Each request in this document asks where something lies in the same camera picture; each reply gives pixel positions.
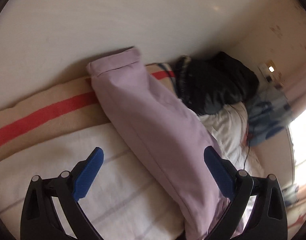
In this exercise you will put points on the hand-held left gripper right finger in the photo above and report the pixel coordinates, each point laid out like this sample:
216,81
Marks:
218,172

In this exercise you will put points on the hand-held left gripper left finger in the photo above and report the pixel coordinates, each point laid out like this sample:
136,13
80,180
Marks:
89,173

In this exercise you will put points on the lilac purple garment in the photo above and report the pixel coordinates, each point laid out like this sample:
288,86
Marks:
155,120

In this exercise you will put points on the white floral bed quilt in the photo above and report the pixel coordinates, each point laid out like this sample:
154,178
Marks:
55,145

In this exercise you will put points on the white puffy cloth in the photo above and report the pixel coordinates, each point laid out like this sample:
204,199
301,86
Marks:
225,127

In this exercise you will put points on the blue printed pillow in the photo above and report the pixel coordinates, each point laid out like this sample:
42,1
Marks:
265,120

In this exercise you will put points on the beige blanket with red stripe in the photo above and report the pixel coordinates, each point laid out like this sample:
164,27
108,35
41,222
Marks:
43,112

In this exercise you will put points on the black jacket with fur trim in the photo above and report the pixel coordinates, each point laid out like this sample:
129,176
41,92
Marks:
213,85

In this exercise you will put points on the wall socket with light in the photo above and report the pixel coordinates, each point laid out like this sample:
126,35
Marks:
270,68

